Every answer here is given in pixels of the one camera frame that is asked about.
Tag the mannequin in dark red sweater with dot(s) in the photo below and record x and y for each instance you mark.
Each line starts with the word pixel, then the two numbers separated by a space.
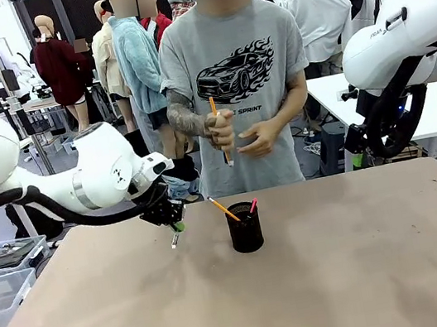
pixel 58 68

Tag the mannequin in white shirt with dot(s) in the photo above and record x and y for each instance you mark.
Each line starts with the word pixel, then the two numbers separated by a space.
pixel 320 20

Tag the person's left forearm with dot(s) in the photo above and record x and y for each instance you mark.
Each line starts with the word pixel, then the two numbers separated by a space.
pixel 293 96

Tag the clear plastic bin dark contents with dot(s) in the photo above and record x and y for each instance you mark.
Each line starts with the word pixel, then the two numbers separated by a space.
pixel 7 254

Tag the person's left hand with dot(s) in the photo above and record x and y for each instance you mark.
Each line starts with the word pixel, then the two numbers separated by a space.
pixel 258 140

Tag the person in grey T-shirt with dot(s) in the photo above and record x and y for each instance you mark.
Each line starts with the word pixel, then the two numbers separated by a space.
pixel 224 45

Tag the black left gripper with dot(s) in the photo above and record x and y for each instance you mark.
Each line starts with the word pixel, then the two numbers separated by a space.
pixel 163 210

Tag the black mesh pen holder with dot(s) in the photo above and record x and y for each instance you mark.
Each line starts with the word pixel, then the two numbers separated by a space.
pixel 246 234

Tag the mannequin in red jacket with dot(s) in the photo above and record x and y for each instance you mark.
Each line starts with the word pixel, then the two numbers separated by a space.
pixel 160 24

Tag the mannequin in beige jacket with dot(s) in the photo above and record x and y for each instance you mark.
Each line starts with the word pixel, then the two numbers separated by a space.
pixel 107 64

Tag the person's tattooed right forearm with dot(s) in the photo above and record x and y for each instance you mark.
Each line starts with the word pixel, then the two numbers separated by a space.
pixel 184 116

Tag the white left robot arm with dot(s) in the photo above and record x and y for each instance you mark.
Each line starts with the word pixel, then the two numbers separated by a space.
pixel 98 171

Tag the person's right hand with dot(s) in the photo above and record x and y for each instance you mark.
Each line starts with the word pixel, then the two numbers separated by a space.
pixel 221 131

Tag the metal frame post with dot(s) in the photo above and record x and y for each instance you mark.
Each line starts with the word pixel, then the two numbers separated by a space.
pixel 28 132

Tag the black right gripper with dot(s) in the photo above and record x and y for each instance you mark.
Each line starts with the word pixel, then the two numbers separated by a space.
pixel 355 140

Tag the yellow pencil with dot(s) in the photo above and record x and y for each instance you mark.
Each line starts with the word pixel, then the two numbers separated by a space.
pixel 213 105
pixel 219 206

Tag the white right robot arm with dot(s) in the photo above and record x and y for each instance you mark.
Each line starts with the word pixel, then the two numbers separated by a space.
pixel 392 46

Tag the black pen with pink cap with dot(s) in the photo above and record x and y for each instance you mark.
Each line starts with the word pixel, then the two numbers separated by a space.
pixel 253 205

